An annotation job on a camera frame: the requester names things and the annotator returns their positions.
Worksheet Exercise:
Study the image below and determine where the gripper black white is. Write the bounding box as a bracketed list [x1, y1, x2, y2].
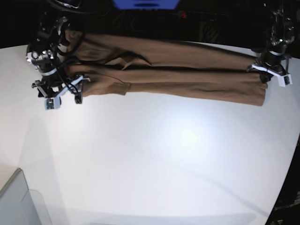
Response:
[247, 55, 291, 83]
[31, 75, 90, 105]

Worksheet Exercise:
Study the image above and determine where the blue box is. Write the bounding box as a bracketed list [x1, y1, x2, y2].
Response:
[113, 0, 180, 10]

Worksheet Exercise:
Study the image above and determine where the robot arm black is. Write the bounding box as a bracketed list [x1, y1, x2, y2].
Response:
[26, 0, 89, 110]
[247, 0, 296, 87]

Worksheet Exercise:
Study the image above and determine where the grey plastic bin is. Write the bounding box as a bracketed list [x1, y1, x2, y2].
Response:
[0, 168, 52, 225]

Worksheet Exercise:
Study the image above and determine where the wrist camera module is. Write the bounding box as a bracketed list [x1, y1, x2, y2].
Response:
[44, 97, 60, 110]
[277, 74, 293, 87]

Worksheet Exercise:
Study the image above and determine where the brown t-shirt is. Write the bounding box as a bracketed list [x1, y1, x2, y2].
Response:
[66, 31, 268, 106]

